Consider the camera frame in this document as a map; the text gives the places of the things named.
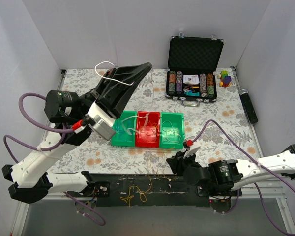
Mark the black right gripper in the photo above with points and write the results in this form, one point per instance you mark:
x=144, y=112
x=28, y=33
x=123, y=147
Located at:
x=178, y=162

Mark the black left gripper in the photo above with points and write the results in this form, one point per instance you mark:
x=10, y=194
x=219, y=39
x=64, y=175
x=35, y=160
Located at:
x=103, y=97

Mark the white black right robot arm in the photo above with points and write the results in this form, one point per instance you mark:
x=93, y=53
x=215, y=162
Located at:
x=224, y=177

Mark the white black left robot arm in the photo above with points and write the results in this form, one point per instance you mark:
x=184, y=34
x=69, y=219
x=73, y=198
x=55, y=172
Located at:
x=75, y=118

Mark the green plastic bin left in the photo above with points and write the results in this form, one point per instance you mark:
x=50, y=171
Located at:
x=125, y=128

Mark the green plastic bin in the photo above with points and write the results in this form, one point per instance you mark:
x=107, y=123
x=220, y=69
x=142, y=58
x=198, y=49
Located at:
x=172, y=131
x=125, y=128

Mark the red plastic bin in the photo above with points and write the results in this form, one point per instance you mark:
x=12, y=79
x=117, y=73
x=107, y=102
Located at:
x=147, y=129

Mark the green plastic bin right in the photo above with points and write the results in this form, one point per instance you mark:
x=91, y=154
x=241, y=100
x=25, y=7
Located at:
x=172, y=131

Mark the teal plastic piece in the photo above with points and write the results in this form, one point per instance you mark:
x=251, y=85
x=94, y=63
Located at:
x=189, y=93

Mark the white card deck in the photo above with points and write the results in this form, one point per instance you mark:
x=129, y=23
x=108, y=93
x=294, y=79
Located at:
x=191, y=79

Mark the black poker chip case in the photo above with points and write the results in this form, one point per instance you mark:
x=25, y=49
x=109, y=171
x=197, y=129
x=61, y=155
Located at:
x=190, y=56

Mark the black cylindrical flashlight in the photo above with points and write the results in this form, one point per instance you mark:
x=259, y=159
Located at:
x=248, y=106

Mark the colourful toy block train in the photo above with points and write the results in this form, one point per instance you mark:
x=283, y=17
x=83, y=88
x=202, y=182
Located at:
x=225, y=79

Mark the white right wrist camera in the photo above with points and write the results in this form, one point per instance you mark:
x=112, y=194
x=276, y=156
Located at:
x=191, y=147

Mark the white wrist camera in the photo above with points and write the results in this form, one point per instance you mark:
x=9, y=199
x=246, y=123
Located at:
x=191, y=147
x=103, y=123

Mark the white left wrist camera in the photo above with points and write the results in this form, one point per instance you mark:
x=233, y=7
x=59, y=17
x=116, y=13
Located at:
x=103, y=123

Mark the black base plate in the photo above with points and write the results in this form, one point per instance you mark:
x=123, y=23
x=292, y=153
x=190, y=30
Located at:
x=115, y=190

